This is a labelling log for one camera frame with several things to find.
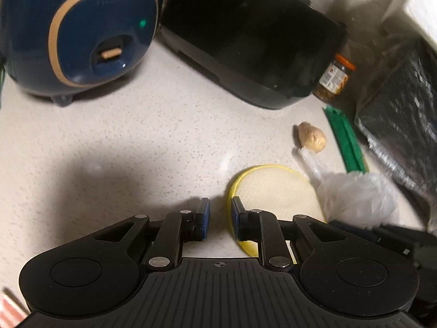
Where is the yellow round cloth pad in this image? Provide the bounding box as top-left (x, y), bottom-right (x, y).
top-left (228, 165), bottom-right (327, 257)

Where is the green folded plastic strip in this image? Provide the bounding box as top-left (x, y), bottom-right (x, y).
top-left (322, 106), bottom-right (370, 175)

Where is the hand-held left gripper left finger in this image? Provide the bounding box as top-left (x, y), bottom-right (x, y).
top-left (94, 197), bottom-right (211, 268)

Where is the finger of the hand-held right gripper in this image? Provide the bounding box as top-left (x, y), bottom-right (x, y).
top-left (328, 220), bottom-right (379, 245)

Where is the red striped cloth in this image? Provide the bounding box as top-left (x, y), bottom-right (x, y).
top-left (0, 289), bottom-right (30, 326)

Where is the black kitchen appliance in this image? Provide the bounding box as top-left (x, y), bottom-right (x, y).
top-left (158, 0), bottom-right (349, 110)

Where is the glass jar with orange lid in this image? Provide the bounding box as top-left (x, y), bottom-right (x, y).
top-left (312, 53), bottom-right (356, 103)

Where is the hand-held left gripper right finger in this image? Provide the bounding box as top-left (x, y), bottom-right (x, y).
top-left (231, 196), bottom-right (337, 269)

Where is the clear plastic bag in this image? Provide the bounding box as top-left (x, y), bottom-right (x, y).
top-left (298, 148), bottom-right (398, 230)

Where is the white box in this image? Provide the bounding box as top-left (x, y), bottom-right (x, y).
top-left (378, 0), bottom-right (437, 46)

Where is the dark blue rice cooker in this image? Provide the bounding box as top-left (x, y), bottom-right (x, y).
top-left (0, 0), bottom-right (162, 107)

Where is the ginger piece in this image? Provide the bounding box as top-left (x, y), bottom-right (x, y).
top-left (294, 122), bottom-right (327, 154)

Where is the black wire mesh rack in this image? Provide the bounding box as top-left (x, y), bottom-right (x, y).
top-left (354, 39), bottom-right (437, 210)

